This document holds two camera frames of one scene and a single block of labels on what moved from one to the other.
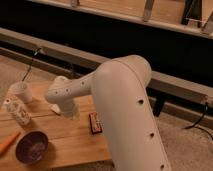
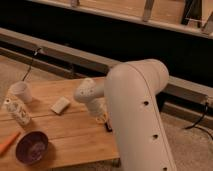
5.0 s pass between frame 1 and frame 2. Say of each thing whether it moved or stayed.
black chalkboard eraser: moved
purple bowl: stayed
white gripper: moved
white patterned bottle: stayed
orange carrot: stayed
